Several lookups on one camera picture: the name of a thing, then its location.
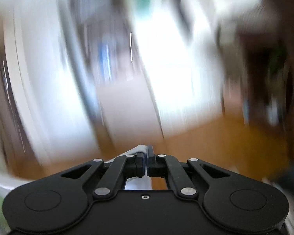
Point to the pale grey shirt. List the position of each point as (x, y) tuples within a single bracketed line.
[(138, 149)]

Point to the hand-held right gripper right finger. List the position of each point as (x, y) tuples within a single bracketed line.
[(152, 166)]

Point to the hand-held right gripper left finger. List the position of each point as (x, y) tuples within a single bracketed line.
[(140, 166)]

